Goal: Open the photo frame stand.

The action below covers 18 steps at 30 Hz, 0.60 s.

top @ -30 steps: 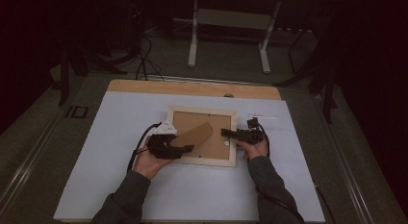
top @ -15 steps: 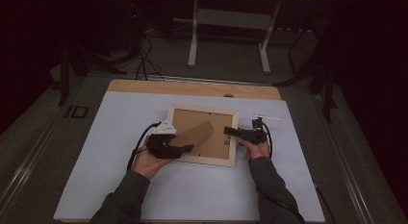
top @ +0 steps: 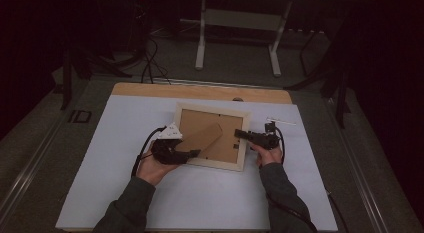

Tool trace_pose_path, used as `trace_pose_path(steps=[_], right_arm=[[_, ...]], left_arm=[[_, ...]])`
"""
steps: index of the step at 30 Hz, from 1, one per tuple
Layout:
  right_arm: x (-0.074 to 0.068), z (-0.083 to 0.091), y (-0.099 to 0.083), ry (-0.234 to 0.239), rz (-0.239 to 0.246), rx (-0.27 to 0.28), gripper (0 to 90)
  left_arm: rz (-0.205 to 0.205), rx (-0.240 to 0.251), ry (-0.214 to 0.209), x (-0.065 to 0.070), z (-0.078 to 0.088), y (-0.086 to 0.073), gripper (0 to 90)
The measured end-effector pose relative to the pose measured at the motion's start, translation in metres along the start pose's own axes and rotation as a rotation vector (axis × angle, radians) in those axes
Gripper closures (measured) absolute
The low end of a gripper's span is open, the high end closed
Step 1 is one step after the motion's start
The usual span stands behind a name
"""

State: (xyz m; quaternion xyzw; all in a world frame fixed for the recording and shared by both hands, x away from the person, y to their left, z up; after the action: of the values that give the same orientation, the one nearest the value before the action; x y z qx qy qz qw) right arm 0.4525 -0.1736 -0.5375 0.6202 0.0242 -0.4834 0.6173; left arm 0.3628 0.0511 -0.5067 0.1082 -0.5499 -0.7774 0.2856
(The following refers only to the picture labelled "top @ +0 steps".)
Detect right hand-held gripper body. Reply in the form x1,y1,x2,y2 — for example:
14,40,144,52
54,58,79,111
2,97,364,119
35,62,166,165
248,117,297,151

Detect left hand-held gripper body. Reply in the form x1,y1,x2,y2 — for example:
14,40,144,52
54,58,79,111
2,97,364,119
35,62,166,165
151,122,188,166

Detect wooden picture frame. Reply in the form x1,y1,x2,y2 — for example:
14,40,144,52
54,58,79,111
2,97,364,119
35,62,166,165
173,102,252,172

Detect person's right hand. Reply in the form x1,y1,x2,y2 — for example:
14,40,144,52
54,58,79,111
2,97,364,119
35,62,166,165
249,142,284,168

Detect person's left hand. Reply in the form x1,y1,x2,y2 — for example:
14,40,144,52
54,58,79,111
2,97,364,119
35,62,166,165
136,141,181,187

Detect black metal stand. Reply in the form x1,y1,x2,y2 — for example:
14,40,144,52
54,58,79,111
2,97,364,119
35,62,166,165
59,42,132,111
284,0,352,129

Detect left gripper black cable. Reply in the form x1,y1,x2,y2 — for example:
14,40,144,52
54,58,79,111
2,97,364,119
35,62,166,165
131,126,167,178

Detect metal floor rail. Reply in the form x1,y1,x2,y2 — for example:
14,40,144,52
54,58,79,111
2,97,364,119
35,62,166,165
0,119,68,221
151,77,278,91
328,99,391,233

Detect black floor cables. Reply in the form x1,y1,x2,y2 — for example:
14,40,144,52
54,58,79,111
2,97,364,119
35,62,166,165
139,36,172,86

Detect black rectangular floor bracket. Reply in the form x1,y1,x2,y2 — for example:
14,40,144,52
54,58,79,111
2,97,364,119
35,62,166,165
68,109,93,124

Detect white metal desk frame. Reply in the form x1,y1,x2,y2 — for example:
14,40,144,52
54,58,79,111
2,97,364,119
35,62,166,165
194,0,294,77

